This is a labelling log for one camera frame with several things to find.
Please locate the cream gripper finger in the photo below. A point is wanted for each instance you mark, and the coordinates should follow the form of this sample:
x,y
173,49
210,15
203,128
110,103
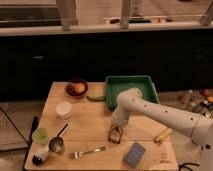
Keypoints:
x,y
120,131
112,127

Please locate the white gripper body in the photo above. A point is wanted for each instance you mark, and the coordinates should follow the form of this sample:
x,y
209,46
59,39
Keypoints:
x,y
120,118

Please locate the wooden felt board eraser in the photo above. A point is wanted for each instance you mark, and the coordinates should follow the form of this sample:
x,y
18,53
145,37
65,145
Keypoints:
x,y
113,137

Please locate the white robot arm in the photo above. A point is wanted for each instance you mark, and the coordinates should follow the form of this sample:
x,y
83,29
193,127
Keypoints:
x,y
196,127

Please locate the white paper cup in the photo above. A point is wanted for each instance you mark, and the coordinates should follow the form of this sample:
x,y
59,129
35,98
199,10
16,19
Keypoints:
x,y
63,109

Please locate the metal measuring cup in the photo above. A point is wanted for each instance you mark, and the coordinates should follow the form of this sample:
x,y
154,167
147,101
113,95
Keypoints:
x,y
56,144

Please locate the small green plastic cup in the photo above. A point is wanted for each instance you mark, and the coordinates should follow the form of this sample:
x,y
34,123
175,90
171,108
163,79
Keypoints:
x,y
40,136

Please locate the green chili pepper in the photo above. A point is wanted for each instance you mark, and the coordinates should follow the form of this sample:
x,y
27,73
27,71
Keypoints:
x,y
96,99

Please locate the blue sponge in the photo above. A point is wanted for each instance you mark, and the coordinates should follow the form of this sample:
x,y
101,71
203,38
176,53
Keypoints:
x,y
134,155

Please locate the green plastic tray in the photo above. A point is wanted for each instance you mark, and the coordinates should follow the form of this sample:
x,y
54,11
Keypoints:
x,y
116,84

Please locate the silver metal fork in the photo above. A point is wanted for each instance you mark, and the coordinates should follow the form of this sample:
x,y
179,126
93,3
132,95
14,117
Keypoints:
x,y
79,154

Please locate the orange fruit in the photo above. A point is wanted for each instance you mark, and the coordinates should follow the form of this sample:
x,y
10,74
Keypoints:
x,y
79,87

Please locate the dark red bowl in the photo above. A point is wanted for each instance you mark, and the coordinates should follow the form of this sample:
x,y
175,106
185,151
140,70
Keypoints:
x,y
70,87

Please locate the black clamp at table edge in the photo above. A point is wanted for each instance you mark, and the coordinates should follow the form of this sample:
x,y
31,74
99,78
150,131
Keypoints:
x,y
34,126

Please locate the black and white brush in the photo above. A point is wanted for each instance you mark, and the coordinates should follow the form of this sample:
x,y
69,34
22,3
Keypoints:
x,y
40,156

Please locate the spice bottles on floor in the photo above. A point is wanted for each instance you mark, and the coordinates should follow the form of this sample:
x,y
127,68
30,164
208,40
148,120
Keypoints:
x,y
192,103

